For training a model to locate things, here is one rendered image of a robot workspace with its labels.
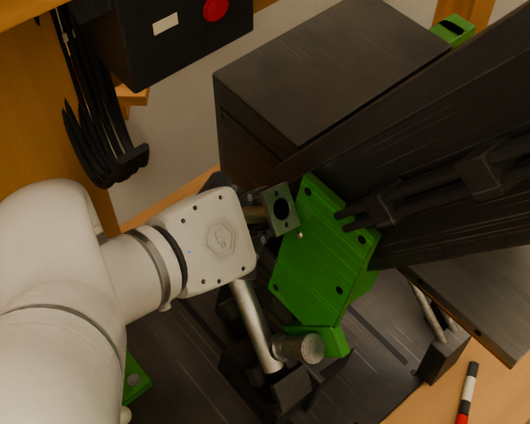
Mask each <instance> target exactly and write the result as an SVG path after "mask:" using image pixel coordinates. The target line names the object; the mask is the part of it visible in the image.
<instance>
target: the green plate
mask: <svg viewBox="0 0 530 424"><path fill-rule="evenodd" d="M346 204H347V203H346V202H345V201H344V200H343V199H341V198H340V197H339V196H338V195H337V194H335V193H334V192H333V191H332V190H331V189H330V188H328V187H327V186H326V185H325V184H324V183H323V182H322V181H321V180H320V179H319V178H317V177H316V176H315V175H314V174H313V173H312V172H307V173H306V174H304V176H303V178H302V181H301V184H300V186H299V192H298V194H297V197H296V200H295V202H294V205H295V208H296V211H297V214H298V216H299V221H300V224H301V225H299V226H297V227H295V228H293V229H292V230H291V231H288V232H286V233H284V238H283V241H282V244H281V247H280V249H279V252H278V256H277V259H276V262H275V265H274V268H273V272H272V275H271V278H270V280H269V283H268V289H269V290H270V291H271V292H272V293H273V294H274V295H275V296H276V297H277V299H278V300H279V301H280V302H281V303H282V304H283V305H284V306H285V307H286V308H287V309H288V310H289V311H290V312H291V313H292V314H293V315H294V316H295V317H296V318H297V319H298V320H299V321H300V322H301V323H302V325H303V326H332V328H333V329H335V328H336V327H338V326H339V324H340V322H341V320H342V317H343V316H344V314H345V311H346V309H347V307H348V305H349V304H350V303H352V302H353V301H354V300H356V299H358V298H359V297H361V296H362V295H364V294H366V293H367V292H368V291H369V290H370V289H371V288H372V286H373V284H374V281H375V279H376V278H377V276H378V274H379V271H380V270H379V271H377V270H375V271H370V272H367V267H368V262H369V260H370V258H371V256H372V255H373V253H374V250H375V248H376V246H377V244H378V242H379V239H380V237H381V236H382V234H381V233H380V232H379V231H378V230H377V229H376V228H375V227H373V226H372V225H371V226H368V227H365V228H362V229H359V230H356V231H351V232H348V233H345V232H344V231H342V226H343V225H345V224H348V223H351V222H354V221H356V216H358V215H360V214H356V215H352V216H349V217H347V218H344V219H341V220H336V219H335V218H334V213H335V212H337V211H338V210H341V209H345V205H346ZM296 231H301V233H302V235H303V237H302V238H301V239H299V238H297V236H296V235H295V233H296Z"/></svg>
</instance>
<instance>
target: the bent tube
mask: <svg viewBox="0 0 530 424"><path fill-rule="evenodd" d="M274 192H275V193H276V195H275V194H274ZM259 196H260V199H261V201H262V202H261V203H260V204H254V205H247V206H245V207H244V208H242V212H243V214H244V218H245V221H246V223H247V224H256V223H269V226H270V229H271V232H272V234H273V237H278V236H281V235H282V234H284V233H286V232H288V231H291V230H292V229H293V228H295V227H297V226H299V225H301V224H300V221H299V216H298V214H297V211H296V208H295V205H294V201H293V198H292V195H291V192H290V190H289V185H288V183H287V182H282V183H280V184H278V185H276V186H273V187H271V188H269V189H267V190H264V191H262V192H261V193H259ZM285 224H286V226H285ZM228 284H229V286H230V289H231V292H232V294H233V297H234V299H235V302H236V305H237V307H238V310H239V311H240V314H241V318H242V319H243V321H244V324H245V326H246V329H247V332H248V334H249V337H250V338H251V341H252V345H253V346H254V349H255V351H256V354H257V357H258V359H259V362H260V364H261V366H262V370H263V372H264V373H265V374H271V373H274V372H276V371H278V370H280V369H281V368H282V367H283V366H284V362H280V361H276V360H274V359H273V358H272V357H271V355H270V353H269V350H268V344H269V341H270V339H271V337H272V336H273V335H272V332H271V331H270V328H269V326H268V323H267V320H266V318H265V315H264V314H263V311H262V307H261V306H260V303H259V301H258V298H257V295H256V293H255V290H254V288H253V286H252V282H251V280H242V279H236V280H234V281H231V282H229V283H228Z"/></svg>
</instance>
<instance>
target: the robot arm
mask: <svg viewBox="0 0 530 424"><path fill-rule="evenodd" d="M267 189H268V186H262V187H259V188H255V189H253V190H252V191H249V192H247V191H245V190H244V189H242V188H240V187H238V186H237V185H235V184H233V183H232V182H231V180H230V179H229V178H228V177H227V176H226V175H225V174H224V172H222V171H218V172H213V173H212V174H211V175H210V177H209V178H208V180H207V181H206V183H205V184H204V186H203V187H202V188H201V189H200V190H199V192H197V193H195V194H192V195H190V196H188V197H187V198H185V199H182V200H180V201H178V202H176V203H175V204H173V205H171V206H169V207H168V208H166V209H164V210H163V211H161V212H160V213H158V214H157V215H155V216H153V217H152V218H150V219H149V220H148V221H147V222H146V223H145V224H144V225H140V226H137V227H136V228H134V229H131V230H129V231H126V232H124V233H121V234H119V235H117V236H114V237H111V238H107V237H106V235H105V234H104V232H103V228H102V226H101V224H100V221H99V218H98V215H97V213H96V210H95V208H94V206H93V203H92V200H91V199H90V197H89V194H88V192H87V190H86V189H85V188H84V187H83V186H82V185H81V184H80V183H78V182H76V181H74V180H71V179H66V178H53V179H47V180H43V181H38V182H36V183H31V184H29V185H26V186H24V187H22V188H20V189H18V190H16V191H15V192H13V193H11V194H10V195H9V196H7V198H6V199H4V200H3V201H2V202H1V203H0V424H119V423H120V413H121V406H122V397H123V390H124V379H125V357H126V344H127V337H126V329H125V326H126V325H128V324H130V323H131V322H133V321H135V320H137V319H139V318H141V317H142V316H144V315H147V314H149V313H151V312H152V311H153V310H156V309H158V310H159V311H160V312H162V311H166V310H169V309H170V308H171V304H170V302H171V301H172V299H174V298H179V299H185V298H188V297H192V296H195V295H198V294H202V293H204V292H207V291H210V290H211V289H215V288H218V287H220V286H222V285H224V284H227V283H229V282H231V281H234V280H236V279H242V280H255V279H256V277H257V261H258V259H259V257H260V254H261V251H262V246H263V245H265V244H267V242H268V238H270V237H272V236H273V234H272V232H271V229H270V226H269V223H263V224H261V225H258V226H256V227H254V228H252V229H251V231H249V230H248V228H247V225H246V221H245V218H244V214H243V212H242V208H244V207H245V206H247V205H254V204H260V203H261V202H262V201H261V199H260V196H259V193H261V192H262V191H264V190H267Z"/></svg>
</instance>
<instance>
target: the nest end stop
mask: <svg viewBox="0 0 530 424"><path fill-rule="evenodd" d="M312 390H313V389H312V387H311V384H309V385H308V386H306V387H305V388H304V389H302V390H301V391H300V392H299V393H297V394H296V395H294V396H293V397H292V398H290V399H289V400H287V401H286V402H284V403H283V404H282V405H278V404H277V402H276V400H273V399H272V397H271V394H270V395H269V396H267V397H266V398H264V399H263V400H261V401H260V404H261V406H262V408H263V409H266V410H270V411H279V412H284V411H286V410H287V409H288V408H290V406H292V405H293V404H295V403H296V402H298V401H299V400H301V399H302V398H303V397H305V396H306V395H308V394H309V393H310V392H311V391H312Z"/></svg>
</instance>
